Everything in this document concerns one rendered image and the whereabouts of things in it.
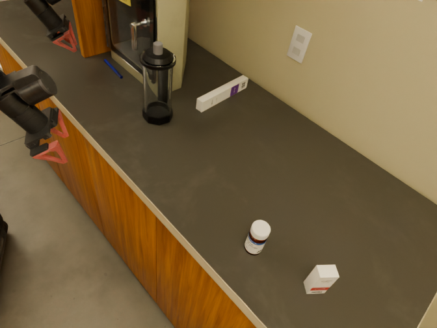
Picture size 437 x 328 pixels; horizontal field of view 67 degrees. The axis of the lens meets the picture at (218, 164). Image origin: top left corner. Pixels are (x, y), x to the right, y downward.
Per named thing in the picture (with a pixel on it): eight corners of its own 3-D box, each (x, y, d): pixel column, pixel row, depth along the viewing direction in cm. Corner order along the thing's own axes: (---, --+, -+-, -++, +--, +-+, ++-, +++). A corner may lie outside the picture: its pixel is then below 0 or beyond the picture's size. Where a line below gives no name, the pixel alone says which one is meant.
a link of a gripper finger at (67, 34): (83, 40, 119) (65, 17, 112) (83, 50, 114) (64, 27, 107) (67, 49, 120) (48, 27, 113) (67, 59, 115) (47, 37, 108)
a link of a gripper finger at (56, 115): (77, 126, 90) (53, 102, 83) (77, 144, 86) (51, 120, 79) (56, 136, 91) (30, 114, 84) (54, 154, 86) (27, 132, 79)
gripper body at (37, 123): (56, 110, 83) (34, 89, 77) (53, 138, 76) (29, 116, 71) (34, 122, 84) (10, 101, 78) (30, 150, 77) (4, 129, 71)
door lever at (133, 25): (147, 48, 110) (143, 45, 111) (147, 20, 103) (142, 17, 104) (134, 52, 107) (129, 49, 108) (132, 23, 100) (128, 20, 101)
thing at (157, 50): (163, 53, 104) (164, 33, 99) (179, 68, 100) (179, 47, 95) (136, 59, 100) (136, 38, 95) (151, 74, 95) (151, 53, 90)
